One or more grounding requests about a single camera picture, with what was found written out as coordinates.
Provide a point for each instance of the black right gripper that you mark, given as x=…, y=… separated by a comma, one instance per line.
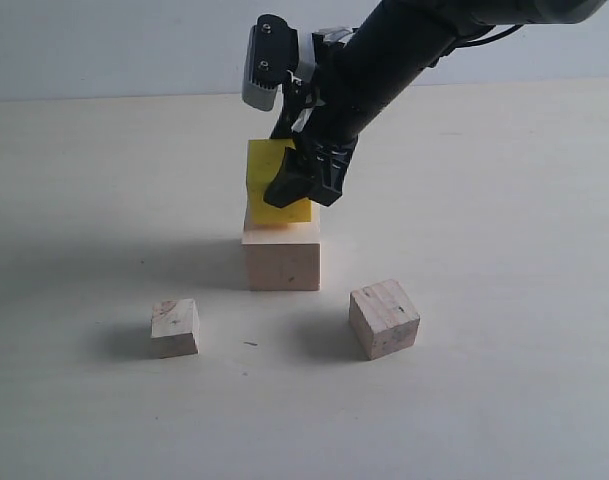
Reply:
x=313, y=97

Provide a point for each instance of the yellow cube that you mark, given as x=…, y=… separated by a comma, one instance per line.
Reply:
x=264, y=158

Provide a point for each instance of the large pale wooden cube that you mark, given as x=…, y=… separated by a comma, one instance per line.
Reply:
x=283, y=258

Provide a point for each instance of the medium wooden cube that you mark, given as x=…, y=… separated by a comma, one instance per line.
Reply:
x=383, y=318

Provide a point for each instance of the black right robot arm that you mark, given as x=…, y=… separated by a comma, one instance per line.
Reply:
x=400, y=39

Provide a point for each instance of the small wooden cube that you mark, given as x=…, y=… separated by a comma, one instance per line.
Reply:
x=175, y=328

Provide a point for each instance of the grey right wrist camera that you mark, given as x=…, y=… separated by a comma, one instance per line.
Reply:
x=272, y=55

